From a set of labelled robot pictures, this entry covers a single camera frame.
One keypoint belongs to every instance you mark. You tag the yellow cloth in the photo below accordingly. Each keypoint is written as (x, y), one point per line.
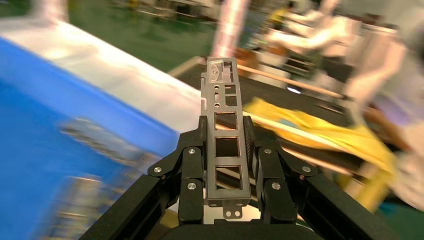
(331, 132)

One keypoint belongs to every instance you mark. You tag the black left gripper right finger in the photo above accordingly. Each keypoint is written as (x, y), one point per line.
(275, 172)

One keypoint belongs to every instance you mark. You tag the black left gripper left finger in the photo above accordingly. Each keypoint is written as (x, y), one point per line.
(192, 172)

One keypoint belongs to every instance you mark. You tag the dark metal bracket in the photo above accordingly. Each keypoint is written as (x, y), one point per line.
(79, 205)

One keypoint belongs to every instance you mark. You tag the silver perforated metal bracket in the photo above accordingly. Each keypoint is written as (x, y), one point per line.
(227, 192)

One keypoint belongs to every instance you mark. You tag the blue plastic bin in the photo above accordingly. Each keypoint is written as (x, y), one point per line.
(33, 132)

